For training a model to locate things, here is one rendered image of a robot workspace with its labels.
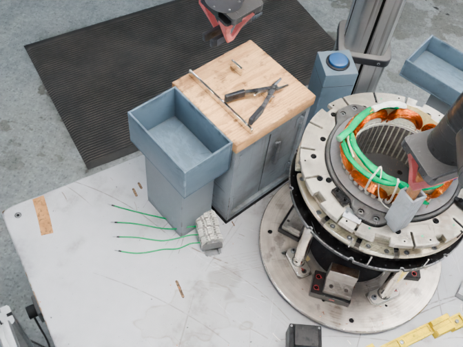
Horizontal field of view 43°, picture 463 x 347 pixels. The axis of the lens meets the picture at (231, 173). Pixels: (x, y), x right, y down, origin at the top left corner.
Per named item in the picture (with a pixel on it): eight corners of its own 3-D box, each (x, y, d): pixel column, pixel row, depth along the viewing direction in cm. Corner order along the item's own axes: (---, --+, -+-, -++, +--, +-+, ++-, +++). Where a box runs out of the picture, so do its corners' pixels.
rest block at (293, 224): (310, 219, 125) (311, 213, 123) (298, 237, 122) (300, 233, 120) (292, 209, 126) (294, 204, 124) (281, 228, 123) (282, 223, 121)
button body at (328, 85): (331, 147, 141) (358, 73, 120) (303, 149, 139) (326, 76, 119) (324, 124, 144) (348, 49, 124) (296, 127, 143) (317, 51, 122)
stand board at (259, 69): (235, 154, 105) (237, 146, 103) (171, 90, 112) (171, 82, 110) (313, 104, 113) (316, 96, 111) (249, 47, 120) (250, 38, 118)
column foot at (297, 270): (296, 246, 122) (297, 245, 121) (311, 274, 119) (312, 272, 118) (284, 251, 121) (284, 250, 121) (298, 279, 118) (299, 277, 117)
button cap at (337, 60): (349, 67, 120) (351, 64, 119) (331, 69, 120) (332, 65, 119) (344, 54, 122) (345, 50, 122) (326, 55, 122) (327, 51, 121)
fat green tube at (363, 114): (338, 146, 95) (341, 140, 93) (324, 130, 96) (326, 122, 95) (405, 114, 100) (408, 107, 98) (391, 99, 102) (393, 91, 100)
